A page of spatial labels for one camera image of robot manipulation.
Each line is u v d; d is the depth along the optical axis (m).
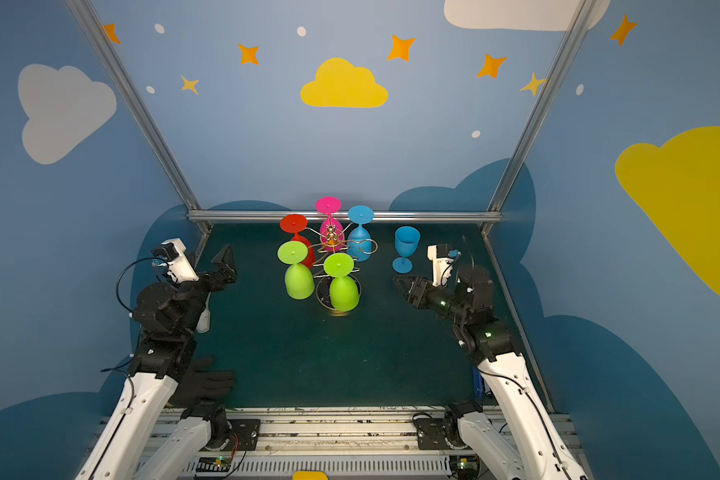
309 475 0.69
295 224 0.82
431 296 0.61
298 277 0.79
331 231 0.77
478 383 0.80
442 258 0.62
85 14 0.68
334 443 0.73
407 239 0.99
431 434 0.75
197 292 0.62
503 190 1.09
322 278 0.91
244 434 0.73
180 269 0.58
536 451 0.40
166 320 0.50
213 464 0.73
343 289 0.76
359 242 0.88
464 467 0.73
